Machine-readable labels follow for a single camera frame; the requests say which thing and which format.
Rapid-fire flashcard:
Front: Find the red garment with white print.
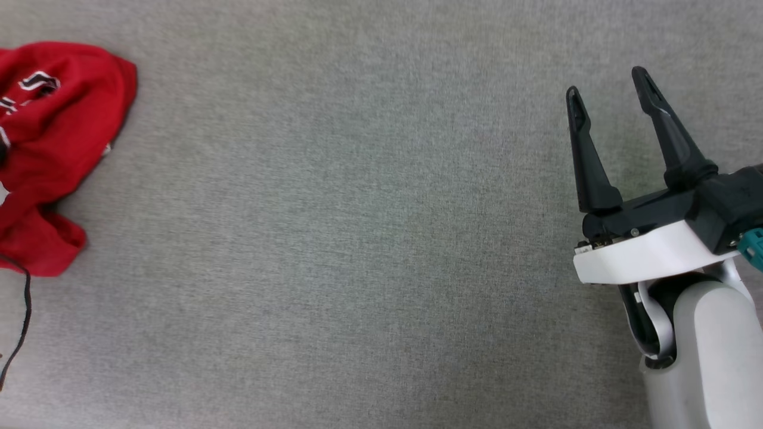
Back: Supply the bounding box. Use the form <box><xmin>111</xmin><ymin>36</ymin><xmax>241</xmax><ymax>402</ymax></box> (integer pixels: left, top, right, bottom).
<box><xmin>0</xmin><ymin>41</ymin><xmax>138</xmax><ymax>278</ymax></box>

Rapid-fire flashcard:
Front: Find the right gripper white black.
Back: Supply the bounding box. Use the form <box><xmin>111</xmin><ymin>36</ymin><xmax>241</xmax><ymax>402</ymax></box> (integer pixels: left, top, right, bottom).
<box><xmin>565</xmin><ymin>66</ymin><xmax>742</xmax><ymax>285</ymax></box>

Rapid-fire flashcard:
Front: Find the thin black cable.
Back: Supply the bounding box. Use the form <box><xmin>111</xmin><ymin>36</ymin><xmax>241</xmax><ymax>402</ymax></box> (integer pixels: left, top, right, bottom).
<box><xmin>0</xmin><ymin>254</ymin><xmax>32</xmax><ymax>392</ymax></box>

